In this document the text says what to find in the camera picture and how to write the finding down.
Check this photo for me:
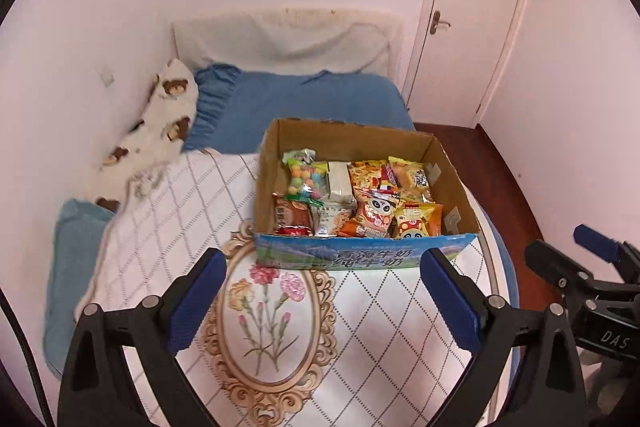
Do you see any yellow panda snack packet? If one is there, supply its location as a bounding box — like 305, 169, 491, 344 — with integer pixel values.
392, 202, 444, 241

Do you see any red brown snack packet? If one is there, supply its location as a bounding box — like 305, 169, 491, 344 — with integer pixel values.
272, 192, 316, 235

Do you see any blue ruffled pillow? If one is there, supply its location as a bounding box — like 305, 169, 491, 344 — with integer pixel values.
181, 64, 242, 154

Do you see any blue blanket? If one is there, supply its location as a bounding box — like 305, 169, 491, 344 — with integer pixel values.
195, 69, 416, 156

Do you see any red blue small packet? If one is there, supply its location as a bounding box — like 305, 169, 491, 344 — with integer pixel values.
380, 164, 402, 198

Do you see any teddy bear print pillow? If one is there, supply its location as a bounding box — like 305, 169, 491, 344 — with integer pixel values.
81, 58, 199, 214

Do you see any light blue pillow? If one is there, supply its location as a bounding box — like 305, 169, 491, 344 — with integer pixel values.
43, 198, 117, 379

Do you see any black cable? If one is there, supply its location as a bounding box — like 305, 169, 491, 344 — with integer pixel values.
0, 289, 57, 427

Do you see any white flower print quilt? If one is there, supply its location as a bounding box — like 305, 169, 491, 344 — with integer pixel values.
74, 147, 512, 427

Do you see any cardboard box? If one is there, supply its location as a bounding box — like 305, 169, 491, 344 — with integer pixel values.
252, 118, 482, 271

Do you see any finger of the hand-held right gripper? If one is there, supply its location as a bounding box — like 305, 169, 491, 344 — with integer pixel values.
572, 223, 640, 289
524, 239, 597, 304

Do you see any white door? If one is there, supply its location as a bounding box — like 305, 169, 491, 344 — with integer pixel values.
401, 0, 540, 131

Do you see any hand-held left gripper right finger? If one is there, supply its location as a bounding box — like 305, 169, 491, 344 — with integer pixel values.
420, 248, 588, 427

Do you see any colourful candy ball bag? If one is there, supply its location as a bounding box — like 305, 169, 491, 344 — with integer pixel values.
281, 149, 329, 204

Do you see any yellow egg cracker packet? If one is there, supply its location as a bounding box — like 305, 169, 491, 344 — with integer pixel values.
388, 155, 434, 204

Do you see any white green snack packet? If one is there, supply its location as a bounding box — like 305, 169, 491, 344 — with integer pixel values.
312, 201, 359, 238

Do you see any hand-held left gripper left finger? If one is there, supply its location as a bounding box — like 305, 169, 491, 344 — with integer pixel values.
57, 248, 229, 427

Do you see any orange yellow printed snack packet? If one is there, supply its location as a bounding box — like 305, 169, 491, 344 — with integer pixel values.
348, 159, 397, 198

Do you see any white padded headboard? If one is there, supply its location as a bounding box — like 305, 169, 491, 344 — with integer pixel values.
172, 8, 405, 81

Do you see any pink panda snack packet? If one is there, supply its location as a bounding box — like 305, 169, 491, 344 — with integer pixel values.
352, 187, 407, 239

